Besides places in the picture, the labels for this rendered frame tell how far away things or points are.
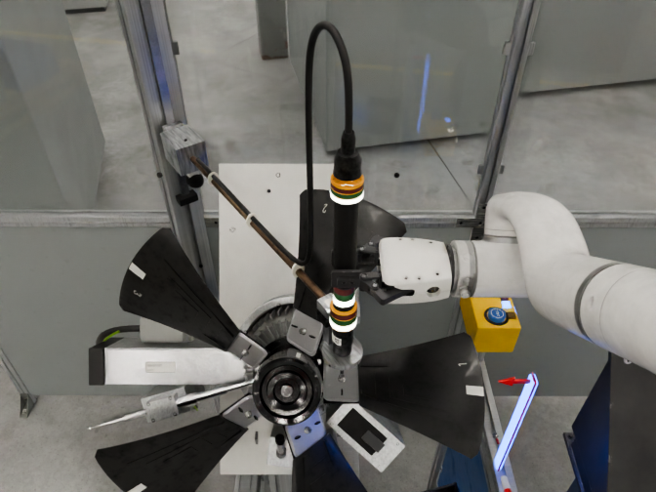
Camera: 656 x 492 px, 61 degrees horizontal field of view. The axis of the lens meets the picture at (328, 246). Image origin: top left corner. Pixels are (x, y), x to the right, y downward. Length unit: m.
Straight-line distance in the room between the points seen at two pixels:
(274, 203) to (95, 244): 0.81
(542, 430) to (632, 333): 1.97
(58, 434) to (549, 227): 2.18
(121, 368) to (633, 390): 0.97
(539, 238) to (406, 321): 1.33
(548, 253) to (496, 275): 0.13
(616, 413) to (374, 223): 0.55
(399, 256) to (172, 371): 0.57
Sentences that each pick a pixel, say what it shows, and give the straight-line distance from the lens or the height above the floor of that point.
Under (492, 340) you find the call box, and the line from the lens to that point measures 1.34.
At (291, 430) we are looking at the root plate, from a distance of 1.03.
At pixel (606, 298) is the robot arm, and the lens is 0.58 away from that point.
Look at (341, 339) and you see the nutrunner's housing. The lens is 0.91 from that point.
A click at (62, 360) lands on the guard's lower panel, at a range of 2.40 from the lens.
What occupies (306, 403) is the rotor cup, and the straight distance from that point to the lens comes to 0.98.
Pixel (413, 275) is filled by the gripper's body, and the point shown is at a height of 1.49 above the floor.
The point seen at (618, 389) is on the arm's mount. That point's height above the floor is 1.18.
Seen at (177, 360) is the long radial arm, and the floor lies 1.13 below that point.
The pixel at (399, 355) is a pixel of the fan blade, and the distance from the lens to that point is 1.07.
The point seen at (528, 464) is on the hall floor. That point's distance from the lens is 2.40.
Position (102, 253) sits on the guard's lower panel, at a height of 0.85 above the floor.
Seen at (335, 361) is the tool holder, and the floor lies 1.27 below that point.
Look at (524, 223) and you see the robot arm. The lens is 0.74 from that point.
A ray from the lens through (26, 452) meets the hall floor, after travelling 2.58.
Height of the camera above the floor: 2.03
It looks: 42 degrees down
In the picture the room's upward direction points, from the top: straight up
